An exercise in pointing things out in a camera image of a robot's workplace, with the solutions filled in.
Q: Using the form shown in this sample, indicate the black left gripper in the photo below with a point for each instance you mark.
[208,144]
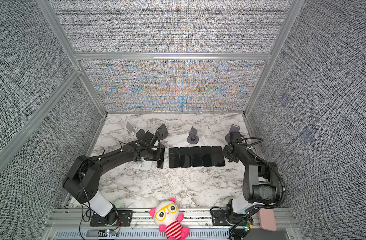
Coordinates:
[157,158]

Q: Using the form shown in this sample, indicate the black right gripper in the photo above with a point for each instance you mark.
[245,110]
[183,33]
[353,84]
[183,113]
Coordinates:
[225,152]

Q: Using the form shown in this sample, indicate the white folding stand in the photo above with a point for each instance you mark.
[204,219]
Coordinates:
[130,129]
[142,166]

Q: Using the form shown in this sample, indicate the black phone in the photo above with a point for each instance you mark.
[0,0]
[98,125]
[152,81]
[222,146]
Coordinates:
[185,161]
[195,157]
[217,157]
[174,157]
[206,155]
[160,155]

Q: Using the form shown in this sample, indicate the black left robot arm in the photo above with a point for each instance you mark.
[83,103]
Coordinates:
[82,179]

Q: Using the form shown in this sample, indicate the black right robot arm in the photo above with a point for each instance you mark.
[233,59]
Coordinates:
[262,185]

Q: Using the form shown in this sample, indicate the round purple stand far right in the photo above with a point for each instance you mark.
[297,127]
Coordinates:
[233,128]

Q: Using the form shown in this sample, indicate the round dark stand centre-left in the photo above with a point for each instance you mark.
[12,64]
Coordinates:
[162,132]

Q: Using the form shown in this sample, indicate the round dark stand centre-right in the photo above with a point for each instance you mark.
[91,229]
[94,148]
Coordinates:
[193,137]

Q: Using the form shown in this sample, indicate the pink white plush toy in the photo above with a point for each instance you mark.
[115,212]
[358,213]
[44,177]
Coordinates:
[168,218]

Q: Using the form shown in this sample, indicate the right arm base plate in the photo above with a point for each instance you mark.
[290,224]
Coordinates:
[218,217]

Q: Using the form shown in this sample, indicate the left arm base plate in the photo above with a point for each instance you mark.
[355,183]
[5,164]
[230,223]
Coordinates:
[112,219]

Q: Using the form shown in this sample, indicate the pink phone on rail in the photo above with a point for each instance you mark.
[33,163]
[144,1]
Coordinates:
[267,220]

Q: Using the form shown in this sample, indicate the aluminium front rail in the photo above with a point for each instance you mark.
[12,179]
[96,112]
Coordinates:
[70,224]

